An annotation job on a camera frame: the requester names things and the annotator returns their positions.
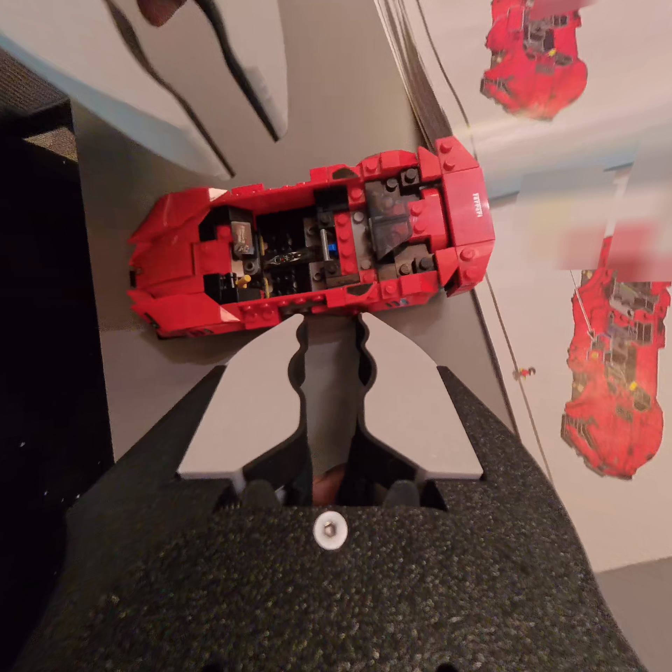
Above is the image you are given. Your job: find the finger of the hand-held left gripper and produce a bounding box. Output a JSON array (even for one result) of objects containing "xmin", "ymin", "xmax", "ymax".
[
  {"xmin": 0, "ymin": 0, "xmax": 235, "ymax": 180},
  {"xmin": 195, "ymin": 0, "xmax": 291, "ymax": 144}
]

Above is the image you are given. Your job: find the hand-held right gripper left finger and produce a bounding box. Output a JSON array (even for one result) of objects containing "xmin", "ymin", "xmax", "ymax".
[{"xmin": 177, "ymin": 313, "xmax": 312, "ymax": 494}]

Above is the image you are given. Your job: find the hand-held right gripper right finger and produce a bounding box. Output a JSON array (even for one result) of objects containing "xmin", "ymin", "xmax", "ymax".
[{"xmin": 356, "ymin": 312, "xmax": 486, "ymax": 483}]

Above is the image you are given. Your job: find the red lego car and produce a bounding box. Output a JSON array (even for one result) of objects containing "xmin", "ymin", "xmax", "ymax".
[{"xmin": 126, "ymin": 135, "xmax": 497, "ymax": 339}]

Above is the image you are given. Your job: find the lego instruction booklet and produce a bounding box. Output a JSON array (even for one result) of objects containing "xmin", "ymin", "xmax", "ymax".
[{"xmin": 375, "ymin": 0, "xmax": 672, "ymax": 573}]

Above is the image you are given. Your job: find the person's right hand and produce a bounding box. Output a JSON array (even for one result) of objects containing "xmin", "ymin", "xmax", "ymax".
[{"xmin": 313, "ymin": 467, "xmax": 344, "ymax": 506}]

